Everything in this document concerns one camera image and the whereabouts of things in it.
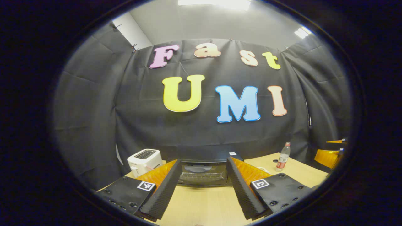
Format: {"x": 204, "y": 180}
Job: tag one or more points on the large ceiling light panel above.
{"x": 215, "y": 3}

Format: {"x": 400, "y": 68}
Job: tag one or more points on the clear bottle with red label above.
{"x": 282, "y": 160}

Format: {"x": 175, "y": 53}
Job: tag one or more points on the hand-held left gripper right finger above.
{"x": 243, "y": 194}

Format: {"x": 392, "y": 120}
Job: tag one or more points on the black electric oven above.
{"x": 204, "y": 157}

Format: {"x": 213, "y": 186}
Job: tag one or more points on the small ceiling light panel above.
{"x": 302, "y": 32}

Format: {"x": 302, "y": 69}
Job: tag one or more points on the black backdrop cloth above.
{"x": 144, "y": 125}

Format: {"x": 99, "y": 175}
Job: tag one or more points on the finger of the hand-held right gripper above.
{"x": 337, "y": 141}
{"x": 326, "y": 158}

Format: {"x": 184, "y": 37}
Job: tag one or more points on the white toaster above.
{"x": 143, "y": 160}

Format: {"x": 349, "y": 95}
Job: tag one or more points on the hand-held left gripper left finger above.
{"x": 165, "y": 191}

